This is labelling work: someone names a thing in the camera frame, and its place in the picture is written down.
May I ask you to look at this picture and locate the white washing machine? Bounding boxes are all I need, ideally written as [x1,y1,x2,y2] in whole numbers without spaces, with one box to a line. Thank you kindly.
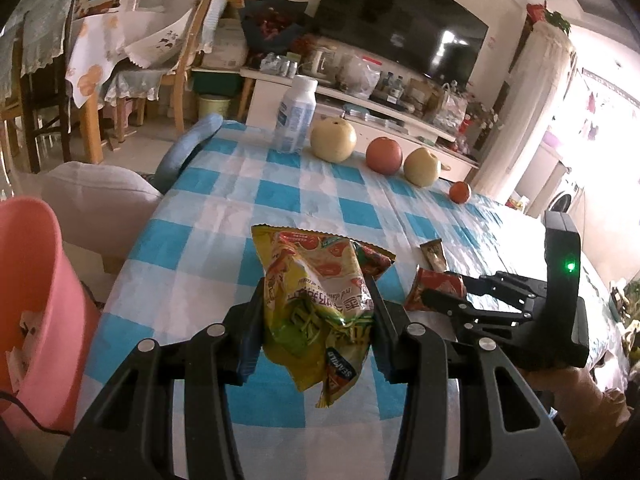
[545,160,586,218]

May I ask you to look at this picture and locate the white cushion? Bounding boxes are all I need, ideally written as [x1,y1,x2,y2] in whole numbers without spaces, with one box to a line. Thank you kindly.
[10,161,163,281]

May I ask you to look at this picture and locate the tall white covered appliance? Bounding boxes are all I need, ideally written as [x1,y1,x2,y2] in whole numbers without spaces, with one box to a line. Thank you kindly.
[492,25,576,206]

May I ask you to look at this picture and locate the black cable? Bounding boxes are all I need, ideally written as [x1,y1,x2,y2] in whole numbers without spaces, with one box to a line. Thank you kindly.
[0,390,76,433]

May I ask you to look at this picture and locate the black flat television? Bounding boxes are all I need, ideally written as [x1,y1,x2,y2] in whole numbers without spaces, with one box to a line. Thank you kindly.
[315,0,490,92]

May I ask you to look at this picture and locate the white bottle with blue label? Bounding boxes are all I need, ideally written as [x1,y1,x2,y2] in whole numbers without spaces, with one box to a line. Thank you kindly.
[273,75,319,154]

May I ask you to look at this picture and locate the white rice cooker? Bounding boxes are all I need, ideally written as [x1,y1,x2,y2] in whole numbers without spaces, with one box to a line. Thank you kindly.
[202,17,248,71]

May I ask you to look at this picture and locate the large yellow pear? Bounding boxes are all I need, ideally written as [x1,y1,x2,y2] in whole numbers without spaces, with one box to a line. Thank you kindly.
[310,116,358,164]

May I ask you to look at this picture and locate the cream plastic bucket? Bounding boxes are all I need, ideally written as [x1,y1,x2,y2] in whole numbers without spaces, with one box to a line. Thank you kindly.
[198,94,232,121]

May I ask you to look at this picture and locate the blue checkered tablecloth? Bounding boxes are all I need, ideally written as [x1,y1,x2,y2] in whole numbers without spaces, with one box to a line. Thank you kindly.
[75,120,631,480]

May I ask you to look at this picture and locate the glass electric kettle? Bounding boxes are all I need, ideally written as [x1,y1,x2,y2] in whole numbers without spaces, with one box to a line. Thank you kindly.
[302,46,337,81]

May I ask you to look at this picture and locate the white TV cabinet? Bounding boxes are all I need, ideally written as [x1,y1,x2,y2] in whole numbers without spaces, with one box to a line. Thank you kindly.
[240,67,478,171]

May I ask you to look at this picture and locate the blue chair back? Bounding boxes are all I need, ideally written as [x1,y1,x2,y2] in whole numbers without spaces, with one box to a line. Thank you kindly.
[149,113,224,195]

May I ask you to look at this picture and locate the pink plastic bucket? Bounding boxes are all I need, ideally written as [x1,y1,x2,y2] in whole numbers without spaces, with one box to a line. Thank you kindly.
[0,196,102,436]

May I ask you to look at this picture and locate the person's right forearm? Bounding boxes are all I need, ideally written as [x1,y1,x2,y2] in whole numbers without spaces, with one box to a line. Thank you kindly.
[517,366,632,461]

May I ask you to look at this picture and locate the mesh food cover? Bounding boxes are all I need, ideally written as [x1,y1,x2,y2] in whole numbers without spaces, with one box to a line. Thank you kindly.
[120,0,203,68]

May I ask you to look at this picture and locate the dark wooden chair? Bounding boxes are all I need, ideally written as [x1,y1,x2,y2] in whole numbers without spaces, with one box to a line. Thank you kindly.
[0,5,76,173]

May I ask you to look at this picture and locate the green storage bin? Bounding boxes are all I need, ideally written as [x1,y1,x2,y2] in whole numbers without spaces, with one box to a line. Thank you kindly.
[192,70,241,96]

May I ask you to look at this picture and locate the yellow green snack bag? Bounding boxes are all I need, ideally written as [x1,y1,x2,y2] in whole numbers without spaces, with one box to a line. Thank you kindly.
[250,224,397,409]

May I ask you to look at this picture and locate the dining table with floral cloth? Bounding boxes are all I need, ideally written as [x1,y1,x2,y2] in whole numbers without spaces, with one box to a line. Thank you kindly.
[65,12,191,163]

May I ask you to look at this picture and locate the red apple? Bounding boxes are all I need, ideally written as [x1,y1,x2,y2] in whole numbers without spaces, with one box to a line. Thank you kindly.
[365,136,404,176]

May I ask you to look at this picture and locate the dark wrapped flower bouquet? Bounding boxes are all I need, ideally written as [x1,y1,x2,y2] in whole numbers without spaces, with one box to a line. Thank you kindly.
[239,0,308,56]

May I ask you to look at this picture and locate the red snack wrapper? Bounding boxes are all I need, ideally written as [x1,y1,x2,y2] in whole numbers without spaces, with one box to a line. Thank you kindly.
[404,267,469,313]

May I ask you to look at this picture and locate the small brown wrapper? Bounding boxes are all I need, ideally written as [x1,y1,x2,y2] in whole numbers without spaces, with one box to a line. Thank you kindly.
[419,239,447,275]

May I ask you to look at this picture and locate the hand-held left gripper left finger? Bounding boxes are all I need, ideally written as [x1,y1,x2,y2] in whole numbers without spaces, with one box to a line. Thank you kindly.
[52,277,266,480]

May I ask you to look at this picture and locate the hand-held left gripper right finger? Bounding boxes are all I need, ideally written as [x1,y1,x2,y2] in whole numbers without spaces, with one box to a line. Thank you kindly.
[361,272,583,480]

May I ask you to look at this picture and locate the printed plastic shopping bag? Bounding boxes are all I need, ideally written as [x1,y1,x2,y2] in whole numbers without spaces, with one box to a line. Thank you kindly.
[435,85,471,131]

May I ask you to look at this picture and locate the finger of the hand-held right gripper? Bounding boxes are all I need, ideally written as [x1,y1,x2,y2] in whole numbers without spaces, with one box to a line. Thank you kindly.
[425,290,544,350]
[462,270,548,312]

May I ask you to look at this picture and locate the red artificial flowers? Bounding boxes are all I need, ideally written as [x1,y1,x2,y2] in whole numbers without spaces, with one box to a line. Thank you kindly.
[527,2,571,36]

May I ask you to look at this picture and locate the clear plastic bag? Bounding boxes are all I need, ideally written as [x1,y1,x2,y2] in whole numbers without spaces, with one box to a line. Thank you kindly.
[340,52,381,98]

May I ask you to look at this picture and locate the grey lace chair cloth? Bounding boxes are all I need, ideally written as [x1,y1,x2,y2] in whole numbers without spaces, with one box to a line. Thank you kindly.
[0,0,76,86]

